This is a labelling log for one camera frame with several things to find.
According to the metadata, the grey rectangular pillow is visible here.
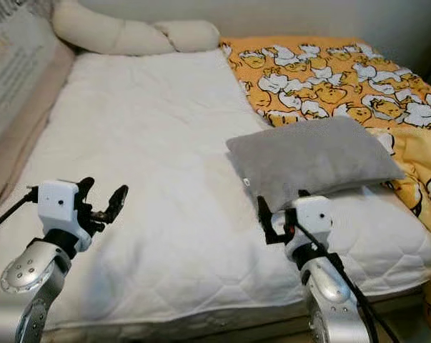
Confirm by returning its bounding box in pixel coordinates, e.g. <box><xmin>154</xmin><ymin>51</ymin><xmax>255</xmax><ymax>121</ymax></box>
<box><xmin>225</xmin><ymin>116</ymin><xmax>407</xmax><ymax>214</ymax></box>

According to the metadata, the yellow cartoon print blanket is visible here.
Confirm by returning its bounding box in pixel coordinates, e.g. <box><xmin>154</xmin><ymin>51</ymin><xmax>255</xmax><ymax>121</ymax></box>
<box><xmin>219</xmin><ymin>35</ymin><xmax>431</xmax><ymax>334</ymax></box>

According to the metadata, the white quilted mattress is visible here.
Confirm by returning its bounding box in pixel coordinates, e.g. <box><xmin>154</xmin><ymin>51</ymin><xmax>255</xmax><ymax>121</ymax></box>
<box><xmin>0</xmin><ymin>49</ymin><xmax>431</xmax><ymax>338</ymax></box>

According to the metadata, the cream knotted bolster pillow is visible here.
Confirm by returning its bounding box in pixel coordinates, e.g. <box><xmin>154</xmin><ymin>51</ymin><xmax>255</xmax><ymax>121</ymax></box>
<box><xmin>52</xmin><ymin>0</ymin><xmax>222</xmax><ymax>58</ymax></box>

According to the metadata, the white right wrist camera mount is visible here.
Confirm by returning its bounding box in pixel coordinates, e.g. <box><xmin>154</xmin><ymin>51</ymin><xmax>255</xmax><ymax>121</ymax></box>
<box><xmin>285</xmin><ymin>196</ymin><xmax>335</xmax><ymax>259</ymax></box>

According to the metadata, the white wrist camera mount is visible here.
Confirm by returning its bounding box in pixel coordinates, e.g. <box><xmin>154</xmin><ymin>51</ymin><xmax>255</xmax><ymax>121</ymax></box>
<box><xmin>37</xmin><ymin>179</ymin><xmax>85</xmax><ymax>251</ymax></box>
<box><xmin>285</xmin><ymin>196</ymin><xmax>335</xmax><ymax>259</ymax></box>

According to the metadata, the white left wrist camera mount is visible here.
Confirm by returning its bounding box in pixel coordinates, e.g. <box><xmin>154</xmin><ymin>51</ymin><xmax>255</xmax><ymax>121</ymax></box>
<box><xmin>37</xmin><ymin>179</ymin><xmax>85</xmax><ymax>251</ymax></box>

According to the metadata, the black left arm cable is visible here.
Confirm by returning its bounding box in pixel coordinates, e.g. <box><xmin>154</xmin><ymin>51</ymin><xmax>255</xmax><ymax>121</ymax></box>
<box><xmin>0</xmin><ymin>187</ymin><xmax>41</xmax><ymax>237</ymax></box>

